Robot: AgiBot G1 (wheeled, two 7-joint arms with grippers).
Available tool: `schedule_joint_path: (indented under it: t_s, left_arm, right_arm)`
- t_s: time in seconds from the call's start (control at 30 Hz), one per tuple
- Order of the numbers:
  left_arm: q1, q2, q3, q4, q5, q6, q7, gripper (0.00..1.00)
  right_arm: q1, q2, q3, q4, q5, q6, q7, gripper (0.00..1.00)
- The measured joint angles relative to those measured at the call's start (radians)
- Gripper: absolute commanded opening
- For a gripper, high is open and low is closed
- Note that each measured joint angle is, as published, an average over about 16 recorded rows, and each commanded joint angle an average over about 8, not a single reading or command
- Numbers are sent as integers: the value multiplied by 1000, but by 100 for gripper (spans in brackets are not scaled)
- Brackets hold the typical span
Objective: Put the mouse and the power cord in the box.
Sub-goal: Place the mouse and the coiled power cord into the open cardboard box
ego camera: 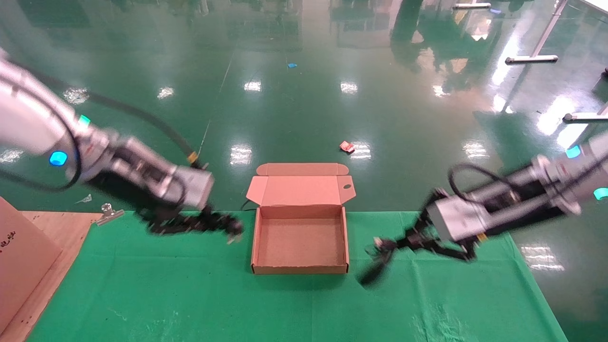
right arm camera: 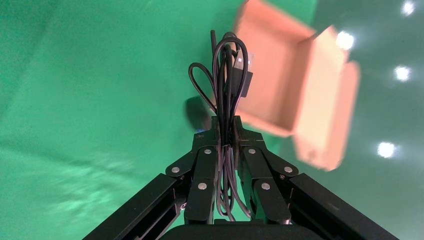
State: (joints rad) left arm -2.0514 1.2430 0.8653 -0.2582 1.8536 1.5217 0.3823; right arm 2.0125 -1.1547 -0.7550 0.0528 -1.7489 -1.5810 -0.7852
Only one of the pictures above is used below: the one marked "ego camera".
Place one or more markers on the white table top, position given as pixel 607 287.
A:
pixel 598 5

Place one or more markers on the green table cloth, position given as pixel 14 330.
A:
pixel 304 308

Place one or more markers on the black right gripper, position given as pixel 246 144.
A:
pixel 522 216

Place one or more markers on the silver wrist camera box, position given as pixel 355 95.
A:
pixel 194 187
pixel 456 218

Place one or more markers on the white table leg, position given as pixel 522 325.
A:
pixel 586 117
pixel 532 59

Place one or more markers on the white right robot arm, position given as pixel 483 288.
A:
pixel 589 161

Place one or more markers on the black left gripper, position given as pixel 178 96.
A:
pixel 142 202

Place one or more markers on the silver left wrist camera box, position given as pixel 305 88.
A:
pixel 194 187

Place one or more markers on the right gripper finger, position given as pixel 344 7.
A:
pixel 380 261

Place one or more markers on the clear plastic scrap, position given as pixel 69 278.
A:
pixel 85 199

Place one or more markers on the white floor bar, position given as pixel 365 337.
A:
pixel 470 6

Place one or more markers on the red snack wrapper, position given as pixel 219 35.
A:
pixel 346 147

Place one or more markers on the closed brown cardboard box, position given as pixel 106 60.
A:
pixel 23 266

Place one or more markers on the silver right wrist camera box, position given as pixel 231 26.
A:
pixel 456 218

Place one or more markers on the open brown cardboard box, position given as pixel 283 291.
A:
pixel 299 242

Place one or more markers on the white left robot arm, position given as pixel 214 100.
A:
pixel 28 118

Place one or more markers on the metal binder clip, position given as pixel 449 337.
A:
pixel 109 216

